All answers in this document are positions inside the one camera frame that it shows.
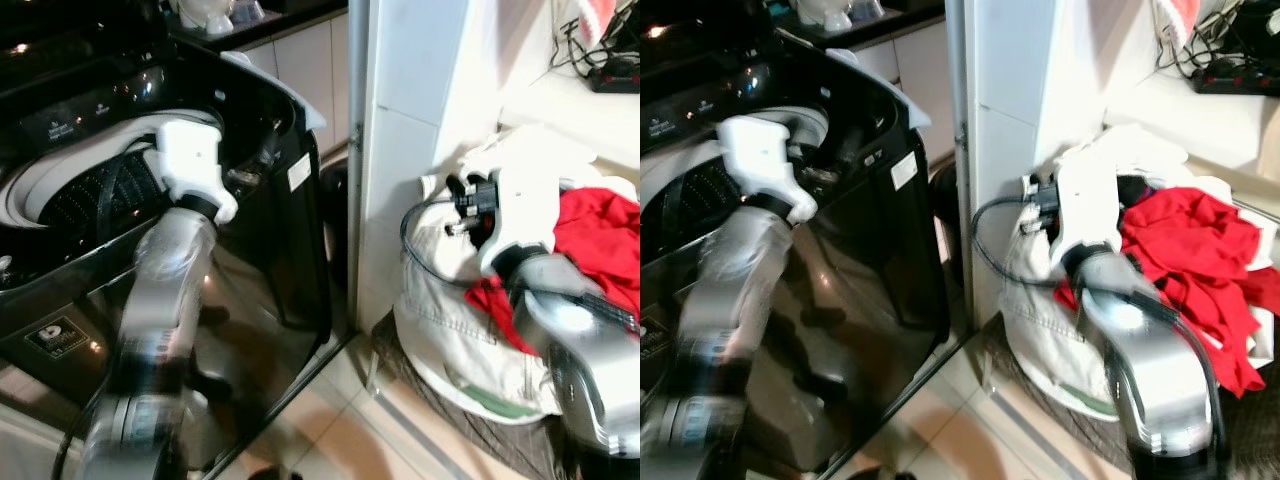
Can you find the silver metal door frame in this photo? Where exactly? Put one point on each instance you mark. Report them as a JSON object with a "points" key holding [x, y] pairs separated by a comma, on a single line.
{"points": [[358, 150], [958, 150]]}

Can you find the beige denim garment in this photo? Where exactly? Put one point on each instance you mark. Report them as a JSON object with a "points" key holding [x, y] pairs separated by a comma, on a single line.
{"points": [[1030, 330], [440, 320]]}

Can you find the black countertop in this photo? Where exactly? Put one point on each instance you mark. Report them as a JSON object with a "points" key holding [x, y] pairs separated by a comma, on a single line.
{"points": [[915, 14], [300, 12]]}

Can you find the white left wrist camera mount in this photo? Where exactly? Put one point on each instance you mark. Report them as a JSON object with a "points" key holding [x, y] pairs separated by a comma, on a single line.
{"points": [[190, 160], [760, 160]]}

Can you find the white washer sticker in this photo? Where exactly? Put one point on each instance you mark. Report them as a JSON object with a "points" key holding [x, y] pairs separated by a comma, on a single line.
{"points": [[300, 172], [903, 170]]}

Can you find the black power strip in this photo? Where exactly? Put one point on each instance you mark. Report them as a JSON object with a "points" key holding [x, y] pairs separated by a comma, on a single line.
{"points": [[1235, 76], [612, 76]]}

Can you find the white ceramic ornament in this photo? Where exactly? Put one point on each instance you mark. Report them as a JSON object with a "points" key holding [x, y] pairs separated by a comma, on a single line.
{"points": [[830, 10], [205, 12]]}

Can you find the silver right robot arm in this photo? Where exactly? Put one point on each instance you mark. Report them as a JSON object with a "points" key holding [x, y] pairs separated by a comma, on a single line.
{"points": [[1150, 340], [580, 330]]}

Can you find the white cabinet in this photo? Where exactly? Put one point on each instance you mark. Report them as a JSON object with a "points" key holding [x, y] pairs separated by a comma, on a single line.
{"points": [[915, 82], [300, 80]]}

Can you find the white garment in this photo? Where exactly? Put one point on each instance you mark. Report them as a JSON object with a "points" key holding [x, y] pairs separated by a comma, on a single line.
{"points": [[1130, 150], [540, 150]]}

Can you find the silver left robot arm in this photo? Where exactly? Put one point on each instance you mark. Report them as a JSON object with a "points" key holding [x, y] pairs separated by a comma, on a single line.
{"points": [[165, 290], [735, 290]]}

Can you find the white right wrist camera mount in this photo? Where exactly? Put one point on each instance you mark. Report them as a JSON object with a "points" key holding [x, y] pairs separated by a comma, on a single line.
{"points": [[1090, 205], [525, 215]]}

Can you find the dark woven laundry basket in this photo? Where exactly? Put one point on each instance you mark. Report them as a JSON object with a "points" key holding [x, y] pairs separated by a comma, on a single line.
{"points": [[1050, 442], [470, 446]]}

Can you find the black top-load washing machine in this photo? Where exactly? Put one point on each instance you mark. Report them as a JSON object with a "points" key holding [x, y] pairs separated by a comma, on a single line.
{"points": [[880, 300], [262, 300]]}

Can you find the black washer logo label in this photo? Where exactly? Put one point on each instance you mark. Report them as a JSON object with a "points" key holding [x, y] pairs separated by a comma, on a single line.
{"points": [[652, 332], [55, 337]]}

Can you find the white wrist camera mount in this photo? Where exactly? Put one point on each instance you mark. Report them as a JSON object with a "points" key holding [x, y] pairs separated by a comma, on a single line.
{"points": [[525, 215], [1090, 205], [190, 160], [760, 160]]}

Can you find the red garment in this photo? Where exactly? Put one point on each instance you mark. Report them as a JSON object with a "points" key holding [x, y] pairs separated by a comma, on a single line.
{"points": [[1190, 260], [600, 235]]}

